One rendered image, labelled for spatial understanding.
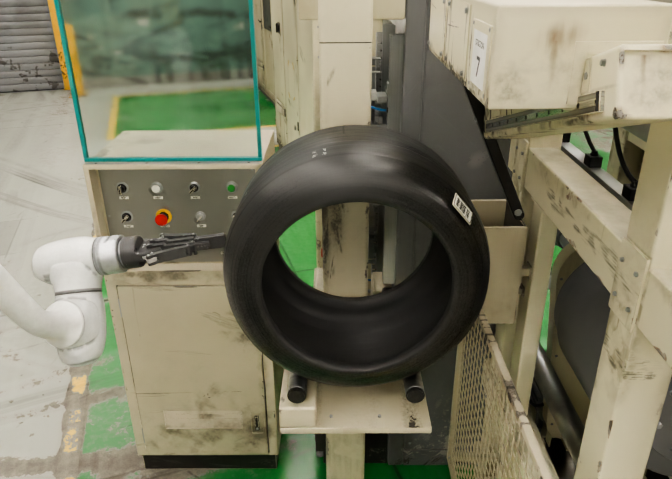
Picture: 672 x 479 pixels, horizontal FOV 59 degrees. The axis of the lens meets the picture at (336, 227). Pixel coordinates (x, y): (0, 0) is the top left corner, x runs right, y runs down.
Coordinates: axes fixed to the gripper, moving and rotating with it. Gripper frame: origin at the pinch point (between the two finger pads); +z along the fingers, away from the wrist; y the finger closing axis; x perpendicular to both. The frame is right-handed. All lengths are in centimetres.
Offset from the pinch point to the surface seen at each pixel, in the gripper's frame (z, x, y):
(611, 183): 100, 9, 23
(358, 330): 29.7, 37.6, 12.6
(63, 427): -106, 111, 75
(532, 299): 78, 39, 19
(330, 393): 21, 48, 0
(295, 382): 14.2, 34.9, -9.6
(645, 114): 73, -31, -48
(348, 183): 33.6, -14.1, -12.3
